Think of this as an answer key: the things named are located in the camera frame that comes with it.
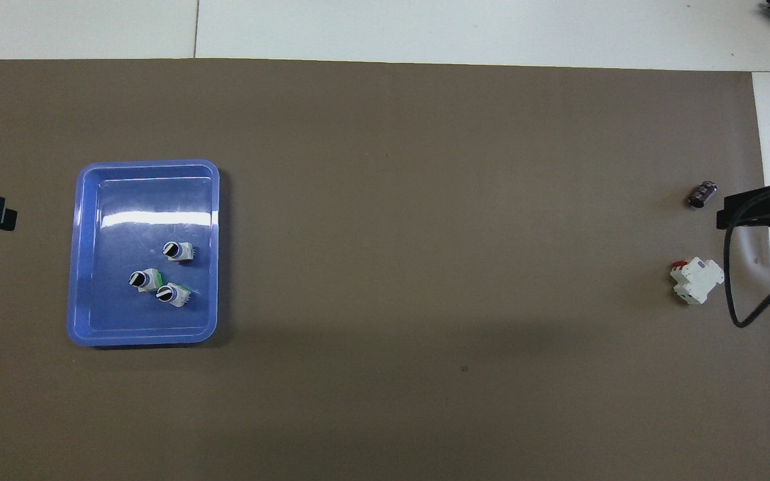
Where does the brown table mat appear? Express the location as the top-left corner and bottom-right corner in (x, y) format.
(0, 59), (770, 481)

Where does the small dark terminal block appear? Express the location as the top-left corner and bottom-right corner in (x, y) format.
(688, 179), (720, 208)

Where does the green base selector switch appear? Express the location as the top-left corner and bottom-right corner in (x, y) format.
(128, 268), (164, 293)
(156, 283), (193, 308)

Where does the white red circuit breaker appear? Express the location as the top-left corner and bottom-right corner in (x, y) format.
(669, 257), (725, 305)

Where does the blue plastic tray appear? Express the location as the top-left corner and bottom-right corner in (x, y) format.
(66, 159), (221, 347)

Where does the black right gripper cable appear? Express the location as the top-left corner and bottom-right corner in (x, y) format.
(723, 189), (770, 328)

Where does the white switch part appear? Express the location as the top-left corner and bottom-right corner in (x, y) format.
(162, 240), (196, 264)

